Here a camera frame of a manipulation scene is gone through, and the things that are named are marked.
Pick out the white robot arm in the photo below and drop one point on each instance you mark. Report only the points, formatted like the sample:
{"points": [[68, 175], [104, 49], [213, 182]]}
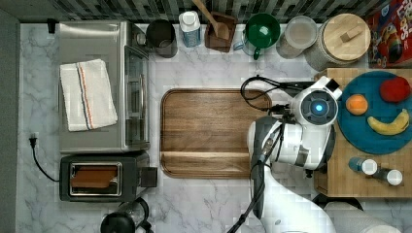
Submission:
{"points": [[302, 137]]}

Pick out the walnut wooden cutting board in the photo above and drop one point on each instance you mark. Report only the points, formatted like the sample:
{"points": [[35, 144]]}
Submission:
{"points": [[203, 132]]}

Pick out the wooden spoon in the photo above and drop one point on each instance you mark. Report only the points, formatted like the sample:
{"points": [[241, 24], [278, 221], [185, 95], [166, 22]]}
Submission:
{"points": [[221, 29]]}

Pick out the dark metal cup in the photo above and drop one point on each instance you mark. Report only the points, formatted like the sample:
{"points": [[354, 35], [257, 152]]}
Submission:
{"points": [[161, 36]]}

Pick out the white blue milk carton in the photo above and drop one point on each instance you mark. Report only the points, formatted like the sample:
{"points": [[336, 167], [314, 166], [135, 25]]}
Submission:
{"points": [[190, 28]]}

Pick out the green mug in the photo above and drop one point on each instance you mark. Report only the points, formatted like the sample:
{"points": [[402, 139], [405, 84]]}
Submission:
{"points": [[261, 32]]}

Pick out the stainless steel toaster oven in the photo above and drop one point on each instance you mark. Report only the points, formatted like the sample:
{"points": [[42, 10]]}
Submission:
{"points": [[121, 45]]}

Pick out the white striped dish towel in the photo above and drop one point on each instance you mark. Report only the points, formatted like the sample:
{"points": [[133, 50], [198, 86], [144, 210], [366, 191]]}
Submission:
{"points": [[87, 95]]}

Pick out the black coffee kettle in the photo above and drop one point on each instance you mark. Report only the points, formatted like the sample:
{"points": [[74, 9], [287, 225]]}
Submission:
{"points": [[128, 218]]}

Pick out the clear lidded glass jar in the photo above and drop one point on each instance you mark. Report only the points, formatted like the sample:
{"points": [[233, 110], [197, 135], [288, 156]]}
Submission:
{"points": [[300, 34]]}

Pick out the black slot toaster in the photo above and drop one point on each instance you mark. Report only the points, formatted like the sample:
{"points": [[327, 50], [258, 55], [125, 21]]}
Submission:
{"points": [[118, 177]]}

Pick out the blue round plate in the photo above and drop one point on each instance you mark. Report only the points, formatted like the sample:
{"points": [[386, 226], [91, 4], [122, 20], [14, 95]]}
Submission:
{"points": [[356, 128]]}

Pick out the orange fruit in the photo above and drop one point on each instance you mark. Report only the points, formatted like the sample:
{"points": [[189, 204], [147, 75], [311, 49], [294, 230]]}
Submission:
{"points": [[357, 104]]}

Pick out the canister with wooden lid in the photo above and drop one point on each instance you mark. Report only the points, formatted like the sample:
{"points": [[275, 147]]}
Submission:
{"points": [[342, 40]]}

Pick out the blue shaker white cap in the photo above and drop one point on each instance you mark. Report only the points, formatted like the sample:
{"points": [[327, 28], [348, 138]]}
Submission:
{"points": [[366, 166]]}

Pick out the red apple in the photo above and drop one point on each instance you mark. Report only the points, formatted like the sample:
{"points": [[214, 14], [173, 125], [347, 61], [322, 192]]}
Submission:
{"points": [[395, 90]]}

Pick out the yellow banana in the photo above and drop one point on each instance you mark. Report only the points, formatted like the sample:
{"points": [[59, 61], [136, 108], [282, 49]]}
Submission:
{"points": [[397, 126]]}

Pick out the dark shaker white cap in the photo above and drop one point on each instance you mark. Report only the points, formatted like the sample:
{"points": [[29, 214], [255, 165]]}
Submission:
{"points": [[391, 176]]}

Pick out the red cereal box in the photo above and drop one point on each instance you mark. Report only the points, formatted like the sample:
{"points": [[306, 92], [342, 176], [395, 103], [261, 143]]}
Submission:
{"points": [[391, 36]]}

